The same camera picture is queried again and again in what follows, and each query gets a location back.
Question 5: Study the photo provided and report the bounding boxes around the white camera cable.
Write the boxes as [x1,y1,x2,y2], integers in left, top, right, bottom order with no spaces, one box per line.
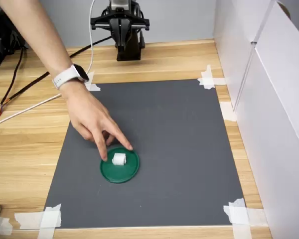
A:
[0,0,97,129]

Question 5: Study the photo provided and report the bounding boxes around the person's hand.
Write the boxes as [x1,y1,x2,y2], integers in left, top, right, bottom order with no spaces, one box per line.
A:
[60,83,134,162]

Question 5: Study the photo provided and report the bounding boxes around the black sleeved cable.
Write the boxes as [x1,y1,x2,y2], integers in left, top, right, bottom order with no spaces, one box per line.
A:
[0,46,25,107]
[0,35,113,123]

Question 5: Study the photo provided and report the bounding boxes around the white tape piece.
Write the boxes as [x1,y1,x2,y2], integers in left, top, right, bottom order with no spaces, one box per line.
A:
[14,203,63,239]
[84,71,102,92]
[219,101,238,122]
[0,216,13,236]
[223,198,269,239]
[197,64,227,90]

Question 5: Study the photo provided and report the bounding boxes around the white partition post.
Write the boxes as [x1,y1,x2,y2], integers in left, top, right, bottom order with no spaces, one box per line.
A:
[232,39,259,113]

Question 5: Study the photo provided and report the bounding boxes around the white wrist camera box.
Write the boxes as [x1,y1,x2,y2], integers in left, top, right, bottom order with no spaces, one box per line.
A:
[109,0,130,12]

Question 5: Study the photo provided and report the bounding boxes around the black equipment box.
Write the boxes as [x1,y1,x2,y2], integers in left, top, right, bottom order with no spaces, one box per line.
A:
[0,0,28,67]

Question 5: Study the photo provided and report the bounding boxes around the white wristwatch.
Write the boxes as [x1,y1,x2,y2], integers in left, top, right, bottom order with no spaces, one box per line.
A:
[51,63,90,90]

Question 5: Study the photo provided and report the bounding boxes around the dark grey mat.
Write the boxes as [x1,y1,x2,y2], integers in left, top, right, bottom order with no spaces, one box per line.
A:
[44,79,247,229]

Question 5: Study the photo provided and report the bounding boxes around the small white plastic terminal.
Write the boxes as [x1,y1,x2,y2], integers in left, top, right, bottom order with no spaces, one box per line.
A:
[111,153,128,167]

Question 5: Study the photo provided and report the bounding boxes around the round green lid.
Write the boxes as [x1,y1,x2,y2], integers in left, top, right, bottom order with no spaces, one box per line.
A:
[100,146,140,184]

